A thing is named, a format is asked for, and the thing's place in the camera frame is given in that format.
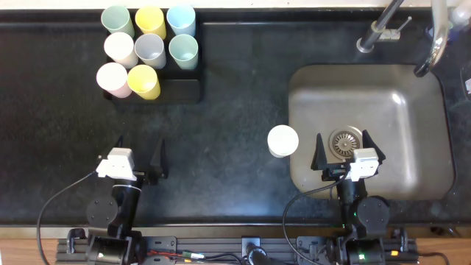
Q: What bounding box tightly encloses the steel sink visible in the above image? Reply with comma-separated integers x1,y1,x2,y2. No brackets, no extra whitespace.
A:
288,64,456,202

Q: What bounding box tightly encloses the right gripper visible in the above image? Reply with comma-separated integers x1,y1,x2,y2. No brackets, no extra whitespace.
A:
311,129,386,182

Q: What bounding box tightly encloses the pink cup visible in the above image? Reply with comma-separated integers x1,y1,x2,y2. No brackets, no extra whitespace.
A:
96,62,132,99

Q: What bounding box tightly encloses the steel tap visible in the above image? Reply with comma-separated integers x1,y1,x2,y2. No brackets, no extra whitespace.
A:
355,0,452,78

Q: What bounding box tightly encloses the blue soap bottle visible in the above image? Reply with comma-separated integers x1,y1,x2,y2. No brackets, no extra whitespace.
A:
449,1,471,41

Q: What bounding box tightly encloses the black tray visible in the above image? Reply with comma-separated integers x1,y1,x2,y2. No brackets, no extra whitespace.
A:
102,14,203,105

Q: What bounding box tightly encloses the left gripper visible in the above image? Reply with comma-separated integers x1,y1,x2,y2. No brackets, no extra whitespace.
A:
114,135,169,185

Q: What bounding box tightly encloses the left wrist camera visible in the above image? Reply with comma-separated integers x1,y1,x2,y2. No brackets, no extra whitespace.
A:
96,147,136,181

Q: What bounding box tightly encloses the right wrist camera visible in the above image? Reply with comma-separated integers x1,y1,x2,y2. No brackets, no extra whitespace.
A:
347,147,380,183

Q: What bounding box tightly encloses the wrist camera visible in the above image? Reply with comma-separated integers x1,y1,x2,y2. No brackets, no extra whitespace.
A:
347,147,380,183
96,147,136,181

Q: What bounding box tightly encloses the blue cup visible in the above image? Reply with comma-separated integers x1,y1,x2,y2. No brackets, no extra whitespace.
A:
166,4,197,38

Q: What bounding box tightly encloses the grey cup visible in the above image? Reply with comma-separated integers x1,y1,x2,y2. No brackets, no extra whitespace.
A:
133,33,167,70

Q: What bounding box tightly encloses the white cup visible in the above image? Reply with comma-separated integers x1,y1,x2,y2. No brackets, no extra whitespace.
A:
103,32,140,69
266,124,300,159

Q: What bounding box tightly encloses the green cup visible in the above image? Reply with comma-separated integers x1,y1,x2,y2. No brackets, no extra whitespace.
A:
168,33,199,71
100,5,135,38

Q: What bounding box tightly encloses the yellow cup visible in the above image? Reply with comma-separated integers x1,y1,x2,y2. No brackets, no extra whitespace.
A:
134,6,167,40
127,64,162,101

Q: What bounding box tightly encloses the black cable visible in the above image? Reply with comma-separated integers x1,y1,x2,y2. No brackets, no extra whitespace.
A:
281,171,350,265
36,171,98,265

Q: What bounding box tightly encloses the mounting rail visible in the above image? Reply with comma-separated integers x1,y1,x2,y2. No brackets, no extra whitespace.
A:
57,227,452,265

